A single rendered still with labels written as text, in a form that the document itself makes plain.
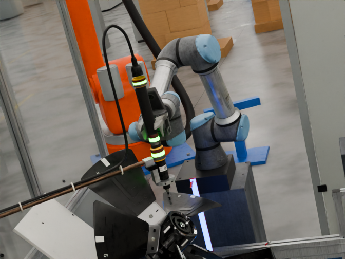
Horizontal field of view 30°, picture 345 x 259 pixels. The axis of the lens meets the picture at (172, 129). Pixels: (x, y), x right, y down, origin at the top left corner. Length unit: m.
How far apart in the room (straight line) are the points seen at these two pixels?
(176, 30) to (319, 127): 6.48
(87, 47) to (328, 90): 2.93
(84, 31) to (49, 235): 4.13
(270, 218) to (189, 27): 5.84
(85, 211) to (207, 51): 1.16
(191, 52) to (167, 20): 7.63
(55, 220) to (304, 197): 2.98
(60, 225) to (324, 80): 2.10
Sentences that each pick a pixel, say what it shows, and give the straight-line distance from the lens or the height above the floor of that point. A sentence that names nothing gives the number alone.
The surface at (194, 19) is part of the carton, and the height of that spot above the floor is 0.64.
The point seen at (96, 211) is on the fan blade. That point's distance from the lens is 1.90.
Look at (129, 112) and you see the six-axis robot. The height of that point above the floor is 0.57.
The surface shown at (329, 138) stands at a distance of 3.97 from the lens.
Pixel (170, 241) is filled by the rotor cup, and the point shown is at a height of 1.20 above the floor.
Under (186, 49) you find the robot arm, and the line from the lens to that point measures 2.56.
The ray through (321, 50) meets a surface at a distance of 3.80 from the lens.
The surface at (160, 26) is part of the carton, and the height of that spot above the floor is 0.64.
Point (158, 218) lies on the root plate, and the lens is 2.15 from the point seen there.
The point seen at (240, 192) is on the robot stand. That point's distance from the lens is 2.82.
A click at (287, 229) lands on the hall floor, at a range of 4.53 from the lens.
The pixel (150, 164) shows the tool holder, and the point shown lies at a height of 1.42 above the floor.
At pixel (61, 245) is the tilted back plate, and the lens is 2.16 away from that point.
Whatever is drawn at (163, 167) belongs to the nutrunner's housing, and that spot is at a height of 1.39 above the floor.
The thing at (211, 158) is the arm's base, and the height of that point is 1.13.
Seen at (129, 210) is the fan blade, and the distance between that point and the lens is 2.15.
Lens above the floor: 2.14
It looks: 18 degrees down
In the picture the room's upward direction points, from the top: 14 degrees counter-clockwise
